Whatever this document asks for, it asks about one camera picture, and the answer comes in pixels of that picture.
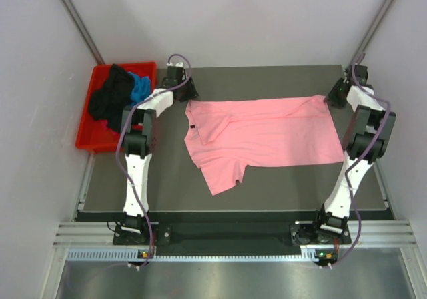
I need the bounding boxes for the pink t shirt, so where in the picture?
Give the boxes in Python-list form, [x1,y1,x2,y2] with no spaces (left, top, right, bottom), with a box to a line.
[184,95,344,195]

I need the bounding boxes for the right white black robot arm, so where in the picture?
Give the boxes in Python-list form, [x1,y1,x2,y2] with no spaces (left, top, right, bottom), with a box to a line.
[311,63,396,243]

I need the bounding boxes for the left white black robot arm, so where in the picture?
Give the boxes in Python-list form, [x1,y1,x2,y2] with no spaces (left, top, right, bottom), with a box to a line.
[115,62,198,246]

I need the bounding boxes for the blue t shirt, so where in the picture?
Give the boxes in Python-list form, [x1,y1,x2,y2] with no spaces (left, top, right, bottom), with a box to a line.
[128,71,151,106]

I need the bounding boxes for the black t shirt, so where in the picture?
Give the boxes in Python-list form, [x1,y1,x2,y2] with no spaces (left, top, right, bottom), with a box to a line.
[88,64,134,123]

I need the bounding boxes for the magenta t shirt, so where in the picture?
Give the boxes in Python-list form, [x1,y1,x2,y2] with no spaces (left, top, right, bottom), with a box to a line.
[100,119,121,136]

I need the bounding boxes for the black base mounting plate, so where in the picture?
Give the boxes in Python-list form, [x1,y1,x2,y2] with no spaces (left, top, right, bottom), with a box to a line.
[113,211,351,256]

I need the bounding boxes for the left corner aluminium post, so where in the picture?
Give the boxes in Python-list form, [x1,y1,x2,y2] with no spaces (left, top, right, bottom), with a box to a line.
[60,0,105,65]

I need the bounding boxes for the corner aluminium post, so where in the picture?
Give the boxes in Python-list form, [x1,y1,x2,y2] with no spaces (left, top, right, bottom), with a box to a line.
[60,0,105,65]
[349,0,396,64]

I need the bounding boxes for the right corner aluminium post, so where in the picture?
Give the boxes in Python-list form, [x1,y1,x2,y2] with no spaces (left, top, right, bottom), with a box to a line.
[349,0,396,64]

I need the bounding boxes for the aluminium frame rail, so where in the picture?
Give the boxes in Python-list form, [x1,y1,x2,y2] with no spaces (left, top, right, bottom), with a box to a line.
[53,220,417,248]

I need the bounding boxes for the slotted cable duct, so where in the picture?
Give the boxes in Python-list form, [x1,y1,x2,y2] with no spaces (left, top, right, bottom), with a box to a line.
[67,248,333,262]

